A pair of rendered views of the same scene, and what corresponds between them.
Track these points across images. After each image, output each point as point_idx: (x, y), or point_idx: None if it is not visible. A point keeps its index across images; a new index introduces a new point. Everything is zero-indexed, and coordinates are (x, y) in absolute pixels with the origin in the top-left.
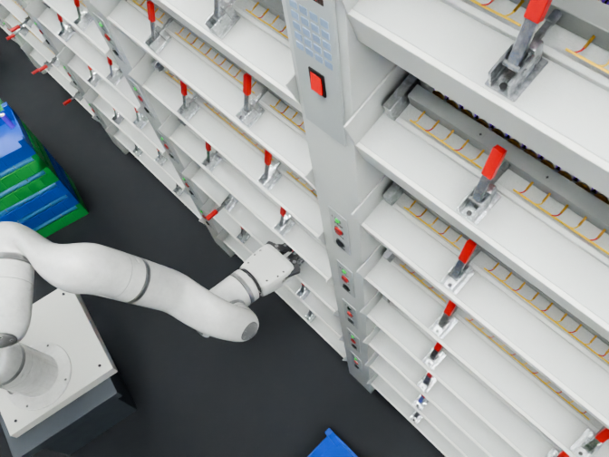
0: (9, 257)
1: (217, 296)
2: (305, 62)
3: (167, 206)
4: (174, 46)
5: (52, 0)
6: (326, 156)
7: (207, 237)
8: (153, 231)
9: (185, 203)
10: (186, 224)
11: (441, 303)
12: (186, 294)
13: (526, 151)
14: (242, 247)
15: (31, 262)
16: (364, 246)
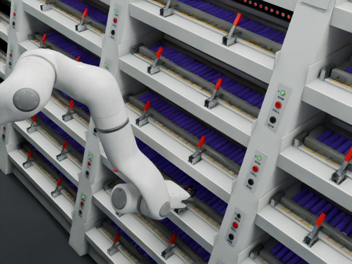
0: (49, 62)
1: (156, 167)
2: None
3: (32, 212)
4: (175, 17)
5: (57, 18)
6: (302, 30)
7: (63, 239)
8: (16, 224)
9: (57, 203)
10: (45, 227)
11: (335, 167)
12: (138, 154)
13: None
14: (101, 239)
15: (68, 65)
16: (294, 115)
